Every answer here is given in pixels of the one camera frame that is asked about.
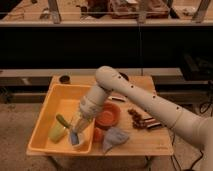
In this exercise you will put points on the small dark cup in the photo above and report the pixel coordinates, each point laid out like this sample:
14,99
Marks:
65,79

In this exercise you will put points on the teal green sponge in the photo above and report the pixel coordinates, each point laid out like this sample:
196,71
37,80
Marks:
73,137

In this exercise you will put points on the light green plastic cup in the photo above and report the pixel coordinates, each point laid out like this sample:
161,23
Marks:
57,132

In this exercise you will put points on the wooden folding table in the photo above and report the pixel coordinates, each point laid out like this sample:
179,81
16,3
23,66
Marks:
142,142

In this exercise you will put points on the grey blue cloth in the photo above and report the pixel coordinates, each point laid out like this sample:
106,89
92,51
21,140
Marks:
114,137

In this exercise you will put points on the orange plastic bowl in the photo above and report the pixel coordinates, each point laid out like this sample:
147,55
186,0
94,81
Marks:
109,116

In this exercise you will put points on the yellow plastic bin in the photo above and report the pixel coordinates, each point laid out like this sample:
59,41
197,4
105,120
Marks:
64,100

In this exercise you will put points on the dark grape cluster toy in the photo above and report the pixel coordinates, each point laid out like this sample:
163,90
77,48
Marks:
137,121

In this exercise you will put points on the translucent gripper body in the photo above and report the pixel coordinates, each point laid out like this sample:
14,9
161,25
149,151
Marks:
79,123

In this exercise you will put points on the green chili pepper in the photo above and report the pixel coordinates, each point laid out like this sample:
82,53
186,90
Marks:
62,121

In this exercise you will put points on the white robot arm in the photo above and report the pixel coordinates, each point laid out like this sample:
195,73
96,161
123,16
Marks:
194,129

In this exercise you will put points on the orange tomato toy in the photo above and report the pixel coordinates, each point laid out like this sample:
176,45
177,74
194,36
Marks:
98,135

